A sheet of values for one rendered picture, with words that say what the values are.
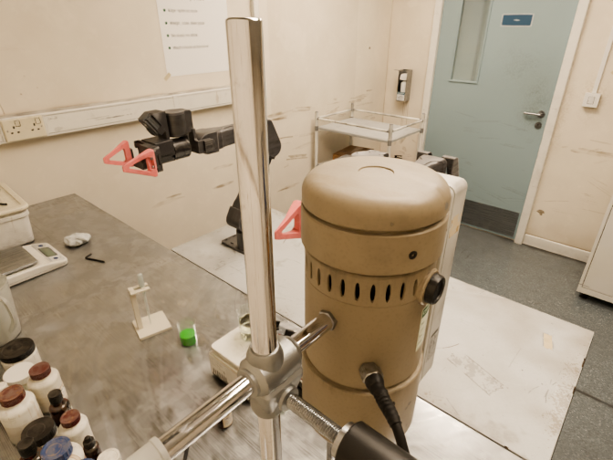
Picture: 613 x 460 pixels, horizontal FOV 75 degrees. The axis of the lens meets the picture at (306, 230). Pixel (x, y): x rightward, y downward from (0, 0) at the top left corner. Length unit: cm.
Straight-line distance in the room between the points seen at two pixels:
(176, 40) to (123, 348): 164
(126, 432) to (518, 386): 82
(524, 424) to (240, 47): 91
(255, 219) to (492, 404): 85
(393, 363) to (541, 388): 78
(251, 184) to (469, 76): 341
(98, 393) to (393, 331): 82
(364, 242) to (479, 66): 331
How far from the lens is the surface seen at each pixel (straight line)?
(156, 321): 116
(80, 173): 217
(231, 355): 90
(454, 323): 116
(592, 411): 245
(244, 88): 18
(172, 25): 233
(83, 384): 107
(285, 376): 26
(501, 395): 102
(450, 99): 363
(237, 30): 17
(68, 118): 206
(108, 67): 217
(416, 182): 27
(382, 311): 28
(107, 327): 120
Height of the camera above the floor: 161
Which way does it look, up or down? 27 degrees down
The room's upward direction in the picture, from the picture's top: straight up
